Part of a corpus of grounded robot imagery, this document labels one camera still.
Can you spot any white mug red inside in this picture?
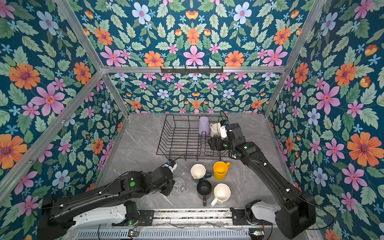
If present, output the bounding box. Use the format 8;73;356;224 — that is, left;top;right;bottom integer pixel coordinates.
210;123;221;137

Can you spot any lavender plastic cup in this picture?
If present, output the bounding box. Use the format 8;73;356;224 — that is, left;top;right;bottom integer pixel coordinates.
198;116;210;137

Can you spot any clear glass cup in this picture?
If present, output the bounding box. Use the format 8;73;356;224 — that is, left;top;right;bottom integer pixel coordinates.
171;177;187;196

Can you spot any yellow mug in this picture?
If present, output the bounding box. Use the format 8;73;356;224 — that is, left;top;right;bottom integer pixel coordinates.
213;161;231;181

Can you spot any white ceramic mug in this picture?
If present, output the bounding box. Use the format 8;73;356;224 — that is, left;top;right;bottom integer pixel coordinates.
210;184;231;207

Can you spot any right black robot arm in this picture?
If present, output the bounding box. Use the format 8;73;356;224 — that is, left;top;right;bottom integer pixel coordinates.
208;120;316;240

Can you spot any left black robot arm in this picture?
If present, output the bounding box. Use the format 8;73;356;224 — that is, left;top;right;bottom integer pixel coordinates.
37;164;175;240

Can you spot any cream mug green outside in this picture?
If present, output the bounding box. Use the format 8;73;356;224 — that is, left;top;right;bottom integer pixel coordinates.
190;164;212;183

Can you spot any black mug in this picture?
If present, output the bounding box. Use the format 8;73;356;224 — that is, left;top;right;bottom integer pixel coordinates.
197;180;212;207

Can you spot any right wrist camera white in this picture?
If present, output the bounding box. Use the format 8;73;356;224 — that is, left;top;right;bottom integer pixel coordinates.
218;120;228;139

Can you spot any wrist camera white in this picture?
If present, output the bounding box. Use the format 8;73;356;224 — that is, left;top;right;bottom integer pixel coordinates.
218;120;228;139
164;160;177;173

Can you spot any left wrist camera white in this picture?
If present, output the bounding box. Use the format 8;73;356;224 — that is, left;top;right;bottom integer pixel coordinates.
164;160;177;173

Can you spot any black wire dish rack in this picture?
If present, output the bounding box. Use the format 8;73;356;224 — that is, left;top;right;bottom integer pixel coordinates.
157;114;228;161

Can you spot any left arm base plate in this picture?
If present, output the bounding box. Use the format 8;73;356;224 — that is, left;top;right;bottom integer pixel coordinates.
111;209;155;227

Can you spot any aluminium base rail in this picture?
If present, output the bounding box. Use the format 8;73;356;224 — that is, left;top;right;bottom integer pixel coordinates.
63;208;286;240

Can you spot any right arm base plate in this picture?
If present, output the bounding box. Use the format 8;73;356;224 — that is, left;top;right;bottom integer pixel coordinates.
230;208;272;226

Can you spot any metal hook rail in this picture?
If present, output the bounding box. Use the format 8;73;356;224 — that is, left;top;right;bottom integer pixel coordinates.
160;67;224;74

